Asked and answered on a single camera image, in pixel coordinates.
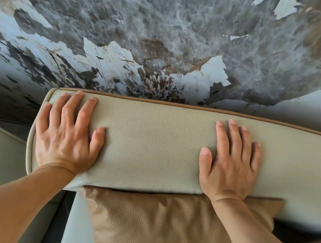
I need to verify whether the person's left hand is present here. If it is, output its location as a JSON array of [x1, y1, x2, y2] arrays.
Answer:
[[28, 85, 113, 180]]

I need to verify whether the cream leather sofa back cushion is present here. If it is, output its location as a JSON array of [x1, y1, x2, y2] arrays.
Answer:
[[20, 79, 321, 235]]

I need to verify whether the person's right hand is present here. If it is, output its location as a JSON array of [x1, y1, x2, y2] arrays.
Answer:
[[192, 115, 268, 210]]

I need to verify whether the person's left forearm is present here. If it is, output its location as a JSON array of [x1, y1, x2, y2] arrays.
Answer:
[[0, 154, 79, 243]]

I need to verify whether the cream leather sofa seat cushion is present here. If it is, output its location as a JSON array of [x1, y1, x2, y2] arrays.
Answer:
[[59, 190, 107, 243]]

